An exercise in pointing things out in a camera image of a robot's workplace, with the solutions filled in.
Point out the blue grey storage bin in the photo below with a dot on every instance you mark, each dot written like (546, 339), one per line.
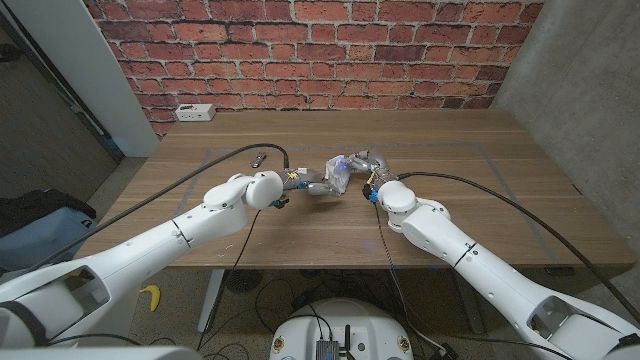
(40, 240)

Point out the grey table leg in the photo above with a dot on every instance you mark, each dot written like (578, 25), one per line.
(475, 322)

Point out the small black metal clip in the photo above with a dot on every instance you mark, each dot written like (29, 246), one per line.
(258, 160)

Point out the white power strip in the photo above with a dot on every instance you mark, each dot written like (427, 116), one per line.
(195, 113)

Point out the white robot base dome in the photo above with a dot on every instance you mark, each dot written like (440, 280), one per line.
(370, 330)

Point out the grey router box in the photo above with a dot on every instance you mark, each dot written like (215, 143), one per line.
(327, 351)

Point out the white table leg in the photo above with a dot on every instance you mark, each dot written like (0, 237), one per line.
(210, 300)

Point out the red brick print backdrop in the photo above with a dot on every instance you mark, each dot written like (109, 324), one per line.
(320, 50)

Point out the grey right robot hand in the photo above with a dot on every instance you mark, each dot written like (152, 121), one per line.
(375, 162)

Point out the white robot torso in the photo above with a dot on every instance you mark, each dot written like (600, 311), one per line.
(100, 355)

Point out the black antenna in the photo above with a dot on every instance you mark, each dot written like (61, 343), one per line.
(347, 340)

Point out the white tissue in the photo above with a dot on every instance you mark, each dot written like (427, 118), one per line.
(337, 175)

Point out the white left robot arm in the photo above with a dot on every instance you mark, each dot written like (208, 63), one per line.
(150, 240)

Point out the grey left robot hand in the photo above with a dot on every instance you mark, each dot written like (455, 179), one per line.
(312, 181)

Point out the black round fan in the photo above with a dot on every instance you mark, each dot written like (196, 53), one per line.
(243, 281)

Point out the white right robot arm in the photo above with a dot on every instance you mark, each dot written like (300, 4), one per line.
(475, 255)

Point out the black cloth bag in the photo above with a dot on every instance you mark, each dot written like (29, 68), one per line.
(35, 205)

